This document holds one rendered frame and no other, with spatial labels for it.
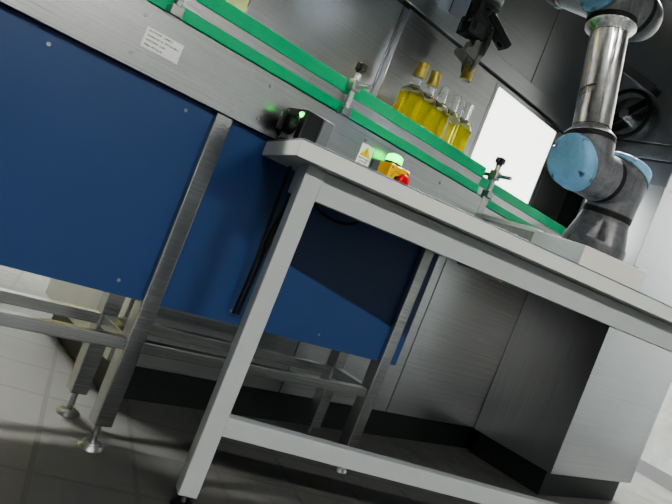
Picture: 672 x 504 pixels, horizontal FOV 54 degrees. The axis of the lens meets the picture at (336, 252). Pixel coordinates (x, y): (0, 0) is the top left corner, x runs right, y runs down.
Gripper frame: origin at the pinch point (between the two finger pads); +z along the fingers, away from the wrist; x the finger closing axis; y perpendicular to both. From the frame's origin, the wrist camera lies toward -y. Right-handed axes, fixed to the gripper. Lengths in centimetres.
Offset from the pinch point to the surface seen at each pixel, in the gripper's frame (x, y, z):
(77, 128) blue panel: 44, 95, 60
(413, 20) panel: -7.2, 19.8, -6.7
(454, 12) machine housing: -15.2, 4.4, -18.3
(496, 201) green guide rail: -4.4, -30.4, 31.4
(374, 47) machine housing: -7.6, 27.9, 5.8
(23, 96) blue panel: 46, 105, 58
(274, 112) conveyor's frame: 35, 59, 41
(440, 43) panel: -11.0, 6.8, -6.2
